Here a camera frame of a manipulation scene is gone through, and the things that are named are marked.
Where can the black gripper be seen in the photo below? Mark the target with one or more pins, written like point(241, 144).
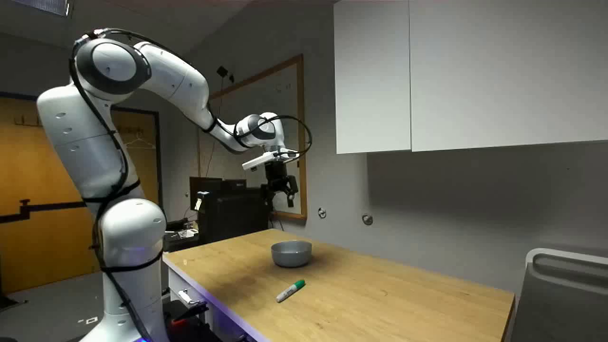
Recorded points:
point(279, 176)

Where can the white marker with green cap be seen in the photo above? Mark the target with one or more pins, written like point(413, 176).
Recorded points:
point(290, 292)

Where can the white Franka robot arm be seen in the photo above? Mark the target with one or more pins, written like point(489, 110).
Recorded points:
point(127, 235)

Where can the grey bowl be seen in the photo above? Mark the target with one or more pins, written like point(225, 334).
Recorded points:
point(292, 254)

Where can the black computer monitor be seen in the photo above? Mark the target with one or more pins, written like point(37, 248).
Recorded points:
point(231, 212)

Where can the black and red tool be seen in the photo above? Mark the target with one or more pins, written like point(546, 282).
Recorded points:
point(184, 317)

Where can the orange wooden door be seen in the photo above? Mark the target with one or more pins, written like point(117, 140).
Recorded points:
point(39, 191)

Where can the round metal wall knob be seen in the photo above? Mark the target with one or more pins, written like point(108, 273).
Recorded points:
point(368, 220)
point(322, 214)

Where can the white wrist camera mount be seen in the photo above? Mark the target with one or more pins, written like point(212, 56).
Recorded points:
point(267, 159)

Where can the wooden framed wall board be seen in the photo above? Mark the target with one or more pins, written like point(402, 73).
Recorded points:
point(301, 96)

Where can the white wall cabinet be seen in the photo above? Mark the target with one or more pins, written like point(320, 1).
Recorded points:
point(507, 73)
point(374, 77)

